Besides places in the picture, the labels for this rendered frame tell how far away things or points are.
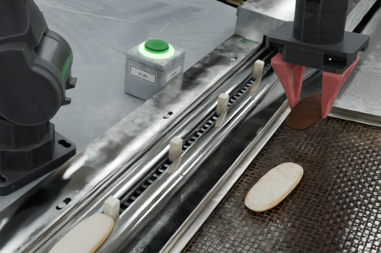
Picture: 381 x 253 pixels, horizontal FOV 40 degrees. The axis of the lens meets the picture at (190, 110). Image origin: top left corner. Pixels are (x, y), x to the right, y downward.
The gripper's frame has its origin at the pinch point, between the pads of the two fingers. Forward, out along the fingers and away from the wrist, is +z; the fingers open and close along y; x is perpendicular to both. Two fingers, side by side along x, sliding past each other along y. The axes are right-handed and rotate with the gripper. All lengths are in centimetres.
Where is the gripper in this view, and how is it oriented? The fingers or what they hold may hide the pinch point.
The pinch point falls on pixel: (309, 106)
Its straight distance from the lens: 65.9
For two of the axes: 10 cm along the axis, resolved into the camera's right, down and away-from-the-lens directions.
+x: -5.5, 4.0, -7.3
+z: 0.1, 8.8, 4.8
